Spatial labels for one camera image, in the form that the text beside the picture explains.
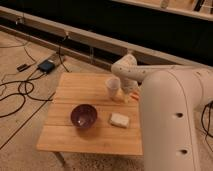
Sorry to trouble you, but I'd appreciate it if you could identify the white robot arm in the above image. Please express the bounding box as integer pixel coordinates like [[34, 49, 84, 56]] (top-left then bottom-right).
[[111, 54, 213, 171]]

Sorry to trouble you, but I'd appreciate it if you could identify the white sponge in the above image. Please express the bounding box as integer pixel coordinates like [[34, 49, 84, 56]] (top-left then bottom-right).
[[109, 113, 130, 128]]

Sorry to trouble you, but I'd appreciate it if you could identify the white paper cup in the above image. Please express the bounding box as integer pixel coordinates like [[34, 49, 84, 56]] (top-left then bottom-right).
[[105, 77, 120, 99]]

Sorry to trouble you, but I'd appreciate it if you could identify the purple bowl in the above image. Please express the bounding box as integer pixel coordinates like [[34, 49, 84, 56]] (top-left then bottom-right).
[[70, 104, 97, 129]]

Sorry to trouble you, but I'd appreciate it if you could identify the black power adapter box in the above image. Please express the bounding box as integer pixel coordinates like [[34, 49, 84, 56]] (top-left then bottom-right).
[[38, 60, 55, 73]]

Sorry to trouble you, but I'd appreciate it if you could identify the wooden table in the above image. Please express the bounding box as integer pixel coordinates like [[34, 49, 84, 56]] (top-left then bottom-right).
[[37, 73, 143, 156]]

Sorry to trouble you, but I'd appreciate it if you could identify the small black device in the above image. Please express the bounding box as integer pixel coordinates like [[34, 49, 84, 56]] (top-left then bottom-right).
[[17, 64, 29, 72]]

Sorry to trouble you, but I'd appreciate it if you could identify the black floor cable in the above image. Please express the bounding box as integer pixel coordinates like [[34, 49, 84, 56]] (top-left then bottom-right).
[[0, 44, 56, 119]]

